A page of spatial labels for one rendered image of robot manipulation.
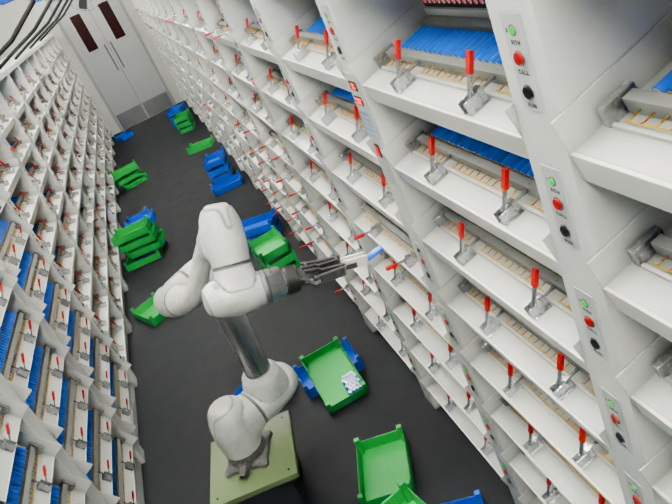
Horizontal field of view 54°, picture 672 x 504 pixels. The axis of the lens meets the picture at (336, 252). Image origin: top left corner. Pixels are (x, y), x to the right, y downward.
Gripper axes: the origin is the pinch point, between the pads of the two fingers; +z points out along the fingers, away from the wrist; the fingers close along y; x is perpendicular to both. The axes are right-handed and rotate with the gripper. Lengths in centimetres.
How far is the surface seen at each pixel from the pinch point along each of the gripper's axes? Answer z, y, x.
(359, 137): 7.3, 3.1, -32.2
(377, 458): 11, 42, 106
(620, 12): 6, -91, -64
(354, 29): 1, -21, -61
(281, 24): 4, 49, -60
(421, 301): 24.3, 13.9, 26.5
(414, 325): 28, 30, 44
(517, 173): 12, -61, -37
